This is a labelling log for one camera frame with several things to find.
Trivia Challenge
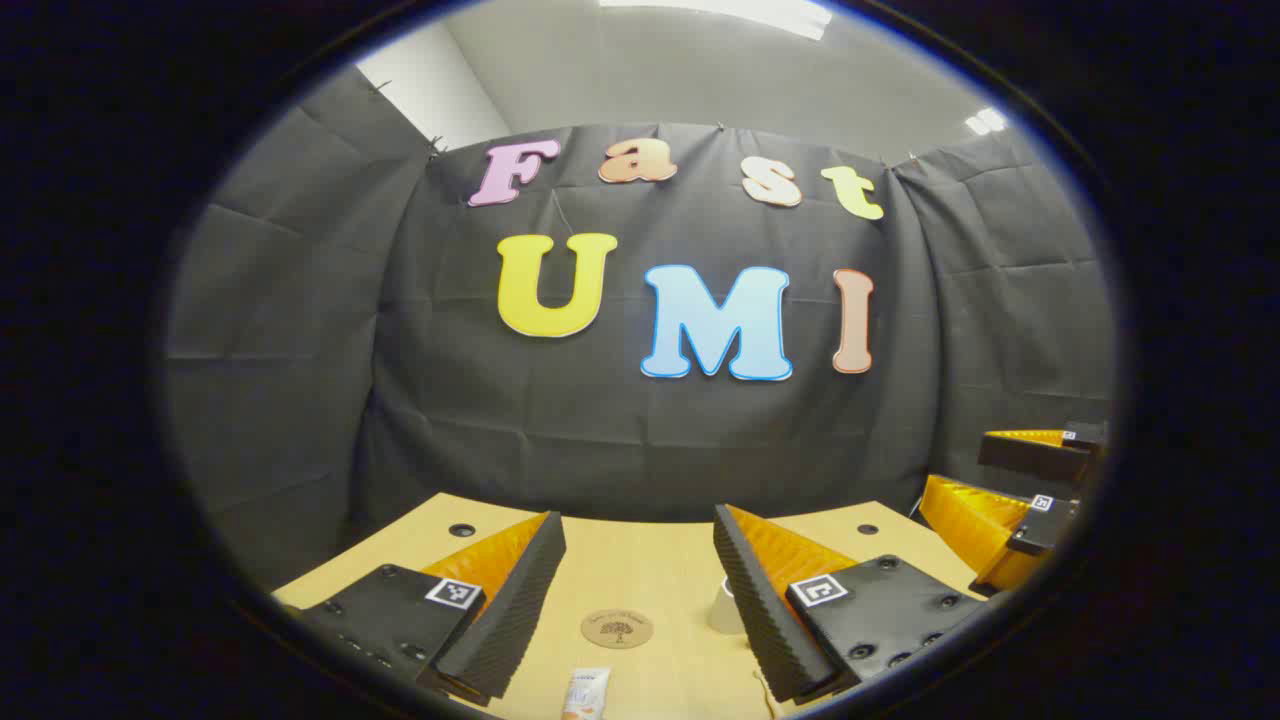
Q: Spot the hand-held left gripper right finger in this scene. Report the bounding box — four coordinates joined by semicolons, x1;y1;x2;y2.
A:
712;504;987;704

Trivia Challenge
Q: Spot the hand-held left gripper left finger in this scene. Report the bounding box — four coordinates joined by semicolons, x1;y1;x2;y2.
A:
298;511;568;701

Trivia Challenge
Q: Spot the white cup with wooden handle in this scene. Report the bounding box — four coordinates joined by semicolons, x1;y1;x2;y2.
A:
707;575;747;637

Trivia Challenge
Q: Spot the white toothpaste tube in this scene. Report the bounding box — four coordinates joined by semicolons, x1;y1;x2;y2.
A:
560;668;612;720

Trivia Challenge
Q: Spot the round wooden coaster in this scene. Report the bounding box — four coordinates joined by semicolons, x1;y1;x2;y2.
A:
581;609;655;649

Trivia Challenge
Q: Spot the light wooden desktop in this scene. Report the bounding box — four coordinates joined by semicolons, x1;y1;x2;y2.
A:
272;490;986;720

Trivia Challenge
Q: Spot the black backdrop cloth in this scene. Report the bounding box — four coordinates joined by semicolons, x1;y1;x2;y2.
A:
165;65;1116;591

